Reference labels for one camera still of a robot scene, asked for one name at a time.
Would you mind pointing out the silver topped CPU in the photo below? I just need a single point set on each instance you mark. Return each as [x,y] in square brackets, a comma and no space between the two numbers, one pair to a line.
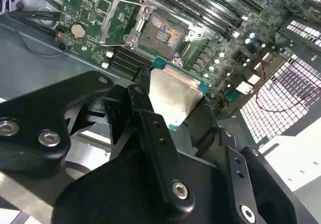
[173,93]

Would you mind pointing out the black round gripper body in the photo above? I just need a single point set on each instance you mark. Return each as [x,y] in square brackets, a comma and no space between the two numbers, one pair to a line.
[120,191]

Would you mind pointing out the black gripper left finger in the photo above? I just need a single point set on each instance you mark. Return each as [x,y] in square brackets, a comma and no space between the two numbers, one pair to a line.
[30,123]

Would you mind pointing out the metal CPU socket cover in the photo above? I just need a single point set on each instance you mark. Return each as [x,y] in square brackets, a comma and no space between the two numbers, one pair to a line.
[143,12]

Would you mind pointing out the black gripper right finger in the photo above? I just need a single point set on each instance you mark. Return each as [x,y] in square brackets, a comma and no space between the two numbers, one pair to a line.
[263,183]

